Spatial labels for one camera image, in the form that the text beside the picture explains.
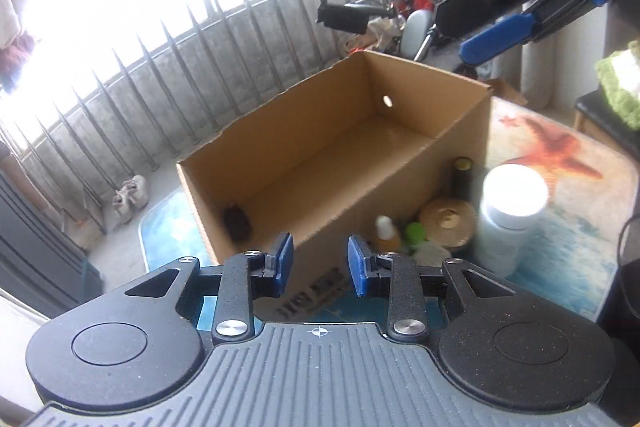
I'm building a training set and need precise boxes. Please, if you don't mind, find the black cable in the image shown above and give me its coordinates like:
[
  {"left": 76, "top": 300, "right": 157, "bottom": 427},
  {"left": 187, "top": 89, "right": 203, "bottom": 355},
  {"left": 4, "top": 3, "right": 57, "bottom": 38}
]
[{"left": 616, "top": 213, "right": 640, "bottom": 258}]

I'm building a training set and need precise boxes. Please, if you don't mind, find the dark object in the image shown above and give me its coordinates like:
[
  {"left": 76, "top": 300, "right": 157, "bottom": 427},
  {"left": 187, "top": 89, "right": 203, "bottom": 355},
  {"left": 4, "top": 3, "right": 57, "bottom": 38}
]
[{"left": 597, "top": 257, "right": 640, "bottom": 348}]

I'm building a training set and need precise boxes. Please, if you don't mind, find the amber ribbed glass jar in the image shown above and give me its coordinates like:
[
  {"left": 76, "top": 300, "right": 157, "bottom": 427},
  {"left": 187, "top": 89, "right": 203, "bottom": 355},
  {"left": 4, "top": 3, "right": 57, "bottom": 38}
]
[{"left": 419, "top": 199, "right": 478, "bottom": 253}]

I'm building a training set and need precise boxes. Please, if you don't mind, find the starfish printed blue mat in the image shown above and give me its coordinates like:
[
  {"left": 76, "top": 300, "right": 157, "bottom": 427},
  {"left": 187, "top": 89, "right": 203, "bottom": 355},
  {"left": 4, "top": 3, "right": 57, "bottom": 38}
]
[{"left": 137, "top": 97, "right": 638, "bottom": 333}]

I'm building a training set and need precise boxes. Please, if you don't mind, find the flat cardboard piece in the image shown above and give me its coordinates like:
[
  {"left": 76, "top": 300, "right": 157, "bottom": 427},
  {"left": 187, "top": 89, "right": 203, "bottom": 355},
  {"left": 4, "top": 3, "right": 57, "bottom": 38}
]
[{"left": 487, "top": 78, "right": 528, "bottom": 105}]

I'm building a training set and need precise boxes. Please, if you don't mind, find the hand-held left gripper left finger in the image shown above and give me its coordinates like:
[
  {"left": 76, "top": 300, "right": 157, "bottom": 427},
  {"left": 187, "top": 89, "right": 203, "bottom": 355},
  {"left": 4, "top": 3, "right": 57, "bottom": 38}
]
[{"left": 125, "top": 232, "right": 296, "bottom": 344}]

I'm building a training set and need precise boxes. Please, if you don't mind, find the white plastic bottle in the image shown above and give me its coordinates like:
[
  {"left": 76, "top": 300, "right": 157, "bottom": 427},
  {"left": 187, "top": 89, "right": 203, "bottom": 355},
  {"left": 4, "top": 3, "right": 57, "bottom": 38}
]
[{"left": 472, "top": 164, "right": 549, "bottom": 278}]

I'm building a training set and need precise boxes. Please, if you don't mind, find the black handlebar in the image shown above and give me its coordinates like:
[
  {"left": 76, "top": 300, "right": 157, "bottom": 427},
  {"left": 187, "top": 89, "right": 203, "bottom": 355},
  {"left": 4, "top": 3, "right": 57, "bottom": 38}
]
[{"left": 316, "top": 0, "right": 401, "bottom": 35}]

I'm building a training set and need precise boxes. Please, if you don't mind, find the grey plastic cabinet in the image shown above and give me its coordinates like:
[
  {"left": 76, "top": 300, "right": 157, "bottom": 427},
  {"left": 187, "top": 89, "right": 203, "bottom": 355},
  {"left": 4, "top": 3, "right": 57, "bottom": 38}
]
[{"left": 0, "top": 167, "right": 103, "bottom": 323}]

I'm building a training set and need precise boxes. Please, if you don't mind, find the small green cap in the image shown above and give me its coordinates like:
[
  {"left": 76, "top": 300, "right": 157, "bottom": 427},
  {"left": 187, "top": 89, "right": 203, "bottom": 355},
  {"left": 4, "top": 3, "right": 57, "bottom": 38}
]
[{"left": 404, "top": 222, "right": 427, "bottom": 250}]

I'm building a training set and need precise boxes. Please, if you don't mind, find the white plug adapter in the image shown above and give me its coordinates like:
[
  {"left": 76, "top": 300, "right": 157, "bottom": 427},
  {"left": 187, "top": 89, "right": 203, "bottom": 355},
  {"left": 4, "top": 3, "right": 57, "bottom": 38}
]
[{"left": 415, "top": 242, "right": 451, "bottom": 265}]

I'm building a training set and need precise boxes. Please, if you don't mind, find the crumpled plastic bag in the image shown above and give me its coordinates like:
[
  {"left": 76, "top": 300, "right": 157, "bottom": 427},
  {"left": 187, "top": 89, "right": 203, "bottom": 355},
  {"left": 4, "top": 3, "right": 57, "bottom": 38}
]
[{"left": 345, "top": 17, "right": 401, "bottom": 55}]

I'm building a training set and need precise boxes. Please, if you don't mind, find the black chair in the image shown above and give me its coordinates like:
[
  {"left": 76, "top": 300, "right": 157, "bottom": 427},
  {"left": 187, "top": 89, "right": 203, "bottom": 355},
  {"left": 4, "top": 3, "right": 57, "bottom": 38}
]
[{"left": 572, "top": 89, "right": 640, "bottom": 158}]

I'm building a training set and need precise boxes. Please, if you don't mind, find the black tape roll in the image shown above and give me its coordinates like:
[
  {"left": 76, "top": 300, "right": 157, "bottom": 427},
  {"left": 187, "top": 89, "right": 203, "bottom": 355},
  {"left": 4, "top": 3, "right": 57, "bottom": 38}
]
[{"left": 222, "top": 204, "right": 252, "bottom": 243}]

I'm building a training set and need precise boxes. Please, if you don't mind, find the green knitted cloth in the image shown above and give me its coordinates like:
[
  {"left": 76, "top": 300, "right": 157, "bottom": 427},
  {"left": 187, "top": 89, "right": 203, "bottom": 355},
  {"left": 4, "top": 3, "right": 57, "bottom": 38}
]
[{"left": 594, "top": 39, "right": 640, "bottom": 130}]

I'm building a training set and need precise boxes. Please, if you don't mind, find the small orange dropper bottle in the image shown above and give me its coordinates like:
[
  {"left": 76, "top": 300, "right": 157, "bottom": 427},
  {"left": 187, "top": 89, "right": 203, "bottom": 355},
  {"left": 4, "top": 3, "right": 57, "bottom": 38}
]
[{"left": 375, "top": 215, "right": 401, "bottom": 253}]

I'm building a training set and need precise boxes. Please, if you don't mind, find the metal balcony railing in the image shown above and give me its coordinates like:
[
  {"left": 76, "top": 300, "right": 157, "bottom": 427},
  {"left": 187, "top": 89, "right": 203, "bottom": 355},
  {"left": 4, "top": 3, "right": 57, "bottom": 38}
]
[{"left": 0, "top": 0, "right": 396, "bottom": 233}]

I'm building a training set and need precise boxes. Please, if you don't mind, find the dark glass bottle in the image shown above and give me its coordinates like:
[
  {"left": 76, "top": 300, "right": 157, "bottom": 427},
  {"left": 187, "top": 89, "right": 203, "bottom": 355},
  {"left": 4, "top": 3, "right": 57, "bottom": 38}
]
[{"left": 452, "top": 157, "right": 476, "bottom": 202}]

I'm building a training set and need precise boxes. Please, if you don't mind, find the hanging dark red garment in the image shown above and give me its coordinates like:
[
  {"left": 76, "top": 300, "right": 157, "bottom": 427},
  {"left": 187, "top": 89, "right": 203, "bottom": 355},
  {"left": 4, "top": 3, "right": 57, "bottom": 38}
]
[{"left": 0, "top": 34, "right": 36, "bottom": 92}]

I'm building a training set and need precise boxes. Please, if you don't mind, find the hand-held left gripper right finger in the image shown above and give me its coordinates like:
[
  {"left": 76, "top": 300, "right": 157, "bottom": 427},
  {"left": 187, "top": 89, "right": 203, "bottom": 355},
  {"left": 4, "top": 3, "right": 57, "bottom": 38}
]
[{"left": 347, "top": 234, "right": 518, "bottom": 344}]

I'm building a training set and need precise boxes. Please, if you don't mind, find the brown cardboard box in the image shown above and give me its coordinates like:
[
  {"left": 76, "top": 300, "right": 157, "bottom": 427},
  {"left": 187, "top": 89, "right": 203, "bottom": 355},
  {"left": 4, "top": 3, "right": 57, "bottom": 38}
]
[{"left": 175, "top": 49, "right": 495, "bottom": 315}]

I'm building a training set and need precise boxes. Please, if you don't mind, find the beige sneaker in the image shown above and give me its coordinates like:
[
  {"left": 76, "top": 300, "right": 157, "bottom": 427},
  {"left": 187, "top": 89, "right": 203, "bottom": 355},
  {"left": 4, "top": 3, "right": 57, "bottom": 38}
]
[
  {"left": 112, "top": 189, "right": 136, "bottom": 225},
  {"left": 122, "top": 174, "right": 150, "bottom": 210}
]

